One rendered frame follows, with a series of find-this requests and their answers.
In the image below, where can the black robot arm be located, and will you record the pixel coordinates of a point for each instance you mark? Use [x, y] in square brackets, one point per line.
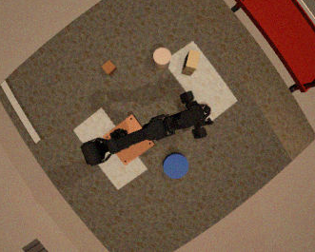
[94, 151]

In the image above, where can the blue cylinder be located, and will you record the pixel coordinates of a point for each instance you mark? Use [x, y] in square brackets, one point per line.
[175, 165]

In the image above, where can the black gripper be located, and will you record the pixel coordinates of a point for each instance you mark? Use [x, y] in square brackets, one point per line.
[186, 98]

